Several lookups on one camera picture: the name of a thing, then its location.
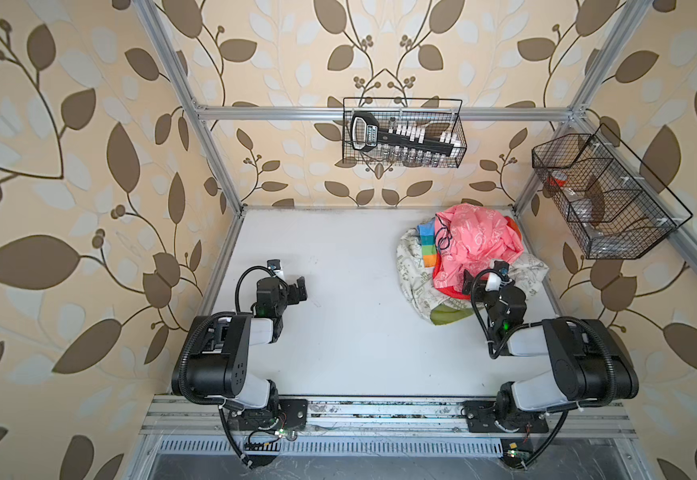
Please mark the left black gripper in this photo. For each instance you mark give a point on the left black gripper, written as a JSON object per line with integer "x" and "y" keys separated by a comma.
{"x": 293, "y": 298}

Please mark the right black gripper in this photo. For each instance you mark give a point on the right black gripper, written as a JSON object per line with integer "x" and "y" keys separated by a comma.
{"x": 479, "y": 286}

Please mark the white green patterned cloth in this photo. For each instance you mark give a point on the white green patterned cloth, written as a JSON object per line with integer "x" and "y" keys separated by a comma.
{"x": 416, "y": 282}

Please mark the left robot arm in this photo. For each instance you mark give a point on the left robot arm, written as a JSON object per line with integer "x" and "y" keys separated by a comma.
{"x": 213, "y": 367}

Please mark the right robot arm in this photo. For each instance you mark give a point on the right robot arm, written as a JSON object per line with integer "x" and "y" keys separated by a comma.
{"x": 588, "y": 369}

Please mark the pink printed cloth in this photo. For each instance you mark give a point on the pink printed cloth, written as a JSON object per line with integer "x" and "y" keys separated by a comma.
{"x": 471, "y": 237}

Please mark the red cloth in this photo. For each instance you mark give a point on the red cloth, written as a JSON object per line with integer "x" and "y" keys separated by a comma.
{"x": 451, "y": 291}

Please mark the multicolour striped cloth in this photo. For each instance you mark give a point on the multicolour striped cloth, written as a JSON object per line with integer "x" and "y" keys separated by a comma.
{"x": 427, "y": 238}

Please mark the clear bottle red cap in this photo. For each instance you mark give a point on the clear bottle red cap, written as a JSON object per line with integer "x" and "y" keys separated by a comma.
{"x": 584, "y": 207}

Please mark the black socket holder tool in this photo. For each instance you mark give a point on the black socket holder tool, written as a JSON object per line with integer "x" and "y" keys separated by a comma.
{"x": 380, "y": 134}

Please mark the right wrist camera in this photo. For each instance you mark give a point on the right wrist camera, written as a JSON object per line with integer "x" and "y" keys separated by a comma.
{"x": 496, "y": 280}

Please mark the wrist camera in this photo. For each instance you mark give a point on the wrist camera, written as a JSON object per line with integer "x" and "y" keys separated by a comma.
{"x": 275, "y": 266}
{"x": 496, "y": 280}

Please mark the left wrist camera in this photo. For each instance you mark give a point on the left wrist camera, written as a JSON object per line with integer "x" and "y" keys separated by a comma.
{"x": 275, "y": 266}

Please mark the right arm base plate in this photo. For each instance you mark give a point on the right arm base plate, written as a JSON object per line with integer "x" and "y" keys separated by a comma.
{"x": 485, "y": 417}

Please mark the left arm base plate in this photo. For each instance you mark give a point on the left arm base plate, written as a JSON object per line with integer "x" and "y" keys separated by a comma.
{"x": 288, "y": 414}

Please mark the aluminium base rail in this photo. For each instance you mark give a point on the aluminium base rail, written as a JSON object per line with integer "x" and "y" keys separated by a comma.
{"x": 349, "y": 426}

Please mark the right black wire basket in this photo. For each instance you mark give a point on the right black wire basket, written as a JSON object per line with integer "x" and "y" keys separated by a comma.
{"x": 640, "y": 210}

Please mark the black wire basket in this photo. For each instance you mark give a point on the black wire basket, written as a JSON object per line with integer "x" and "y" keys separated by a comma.
{"x": 640, "y": 210}
{"x": 403, "y": 103}

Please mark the back black wire basket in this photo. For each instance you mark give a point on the back black wire basket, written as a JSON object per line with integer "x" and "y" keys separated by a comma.
{"x": 403, "y": 103}

